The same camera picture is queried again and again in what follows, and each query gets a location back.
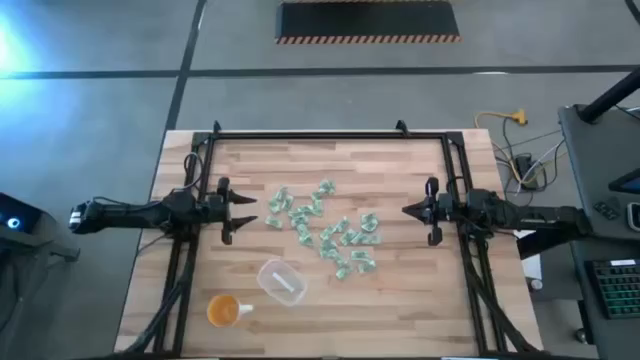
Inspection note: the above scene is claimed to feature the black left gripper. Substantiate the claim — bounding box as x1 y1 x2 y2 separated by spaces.
207 176 260 246

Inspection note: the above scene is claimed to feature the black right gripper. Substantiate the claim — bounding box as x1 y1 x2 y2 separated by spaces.
401 176 455 247

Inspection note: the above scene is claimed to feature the clear plastic container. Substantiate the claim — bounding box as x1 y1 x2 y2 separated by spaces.
256 258 308 307

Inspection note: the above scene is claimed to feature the black power strip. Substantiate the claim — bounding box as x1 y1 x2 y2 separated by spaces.
514 153 534 190

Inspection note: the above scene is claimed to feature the black desk leg bar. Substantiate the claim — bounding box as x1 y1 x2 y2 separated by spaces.
517 227 594 260

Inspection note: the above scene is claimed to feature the small black controller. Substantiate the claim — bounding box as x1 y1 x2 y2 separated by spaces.
593 199 620 222

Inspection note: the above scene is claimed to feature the black hazard-striped floor mat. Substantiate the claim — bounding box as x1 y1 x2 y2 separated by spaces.
274 0 462 45

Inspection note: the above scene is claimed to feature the black tablet screen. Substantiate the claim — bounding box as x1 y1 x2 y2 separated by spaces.
608 167 640 195

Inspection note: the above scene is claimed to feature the black backlit keyboard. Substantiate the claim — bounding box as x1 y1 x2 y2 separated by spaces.
584 258 640 320

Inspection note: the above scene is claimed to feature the dark cart with blue light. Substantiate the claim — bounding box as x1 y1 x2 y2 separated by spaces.
0 192 81 360

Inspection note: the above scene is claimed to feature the dark grey keyboard desk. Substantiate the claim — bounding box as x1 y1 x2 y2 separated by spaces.
569 234 640 360

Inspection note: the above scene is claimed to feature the black aluminium rig frame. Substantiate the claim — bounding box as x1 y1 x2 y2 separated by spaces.
119 119 541 360

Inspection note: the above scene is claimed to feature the yellow extension cord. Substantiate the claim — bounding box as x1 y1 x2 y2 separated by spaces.
473 108 571 187

